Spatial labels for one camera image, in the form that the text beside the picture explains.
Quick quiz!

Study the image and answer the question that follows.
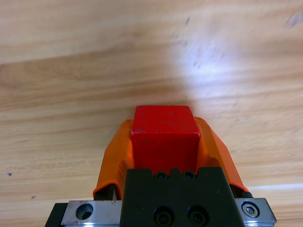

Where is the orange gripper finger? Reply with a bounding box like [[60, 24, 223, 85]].
[[93, 119, 135, 201], [193, 116, 252, 199]]

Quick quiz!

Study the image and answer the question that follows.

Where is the red wooden block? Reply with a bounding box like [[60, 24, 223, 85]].
[[129, 105, 201, 175]]

